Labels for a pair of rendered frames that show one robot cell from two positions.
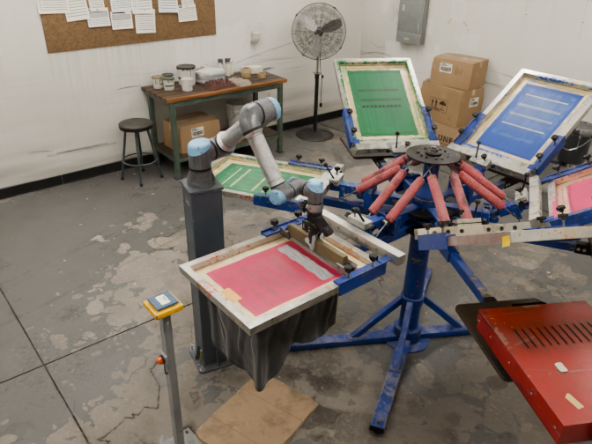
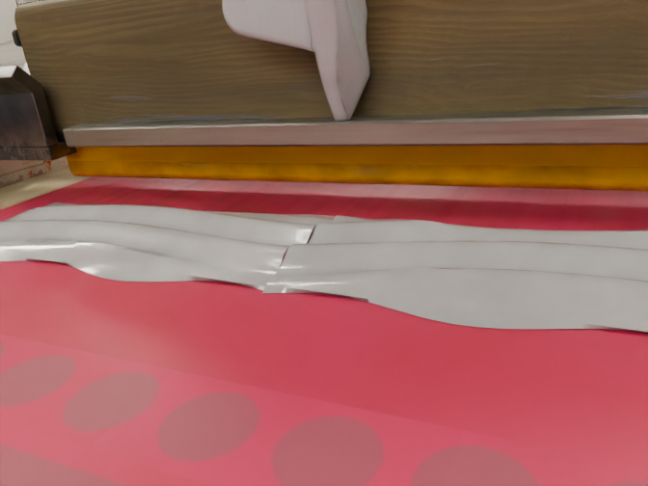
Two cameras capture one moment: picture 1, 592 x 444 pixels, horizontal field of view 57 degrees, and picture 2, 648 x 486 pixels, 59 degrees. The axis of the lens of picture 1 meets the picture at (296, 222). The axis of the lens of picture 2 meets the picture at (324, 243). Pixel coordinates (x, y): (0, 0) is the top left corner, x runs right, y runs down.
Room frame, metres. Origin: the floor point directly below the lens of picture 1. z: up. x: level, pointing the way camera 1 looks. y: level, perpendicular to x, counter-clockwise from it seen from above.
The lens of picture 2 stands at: (2.09, 0.03, 1.04)
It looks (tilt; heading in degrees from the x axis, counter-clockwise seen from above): 22 degrees down; 337
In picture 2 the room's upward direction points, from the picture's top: 6 degrees counter-clockwise
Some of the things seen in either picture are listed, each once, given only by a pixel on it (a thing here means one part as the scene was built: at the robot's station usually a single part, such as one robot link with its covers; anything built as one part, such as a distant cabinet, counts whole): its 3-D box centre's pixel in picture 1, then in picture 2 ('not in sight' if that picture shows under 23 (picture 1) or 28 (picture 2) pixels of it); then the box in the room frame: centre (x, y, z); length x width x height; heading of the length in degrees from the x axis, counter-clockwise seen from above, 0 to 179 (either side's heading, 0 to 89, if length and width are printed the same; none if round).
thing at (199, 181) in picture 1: (200, 174); not in sight; (2.63, 0.50, 1.25); 0.15 x 0.15 x 0.10
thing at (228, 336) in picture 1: (233, 331); not in sight; (2.00, 0.28, 0.74); 0.45 x 0.03 x 0.43; 40
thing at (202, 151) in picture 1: (200, 152); not in sight; (2.64, 0.50, 1.37); 0.13 x 0.12 x 0.14; 142
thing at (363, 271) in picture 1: (359, 276); not in sight; (2.12, -0.30, 0.97); 0.30 x 0.05 x 0.07; 130
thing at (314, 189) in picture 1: (314, 191); not in sight; (2.34, -0.09, 1.31); 0.09 x 0.08 x 0.11; 52
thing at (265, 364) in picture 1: (300, 333); not in sight; (1.99, -0.03, 0.74); 0.46 x 0.04 x 0.42; 130
